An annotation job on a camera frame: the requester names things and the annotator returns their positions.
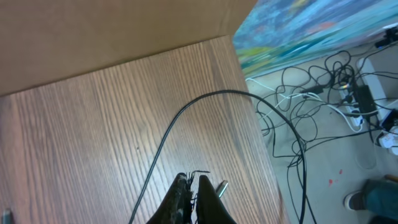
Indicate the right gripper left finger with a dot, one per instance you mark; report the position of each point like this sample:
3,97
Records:
175,207

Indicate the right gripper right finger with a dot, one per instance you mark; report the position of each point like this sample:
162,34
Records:
210,209

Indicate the person's shoe and jeans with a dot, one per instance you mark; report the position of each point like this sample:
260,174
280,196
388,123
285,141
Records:
377,196

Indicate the white power strip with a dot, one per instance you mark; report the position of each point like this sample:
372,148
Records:
359,103

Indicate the colourful painted canvas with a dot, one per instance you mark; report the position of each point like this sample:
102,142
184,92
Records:
279,33

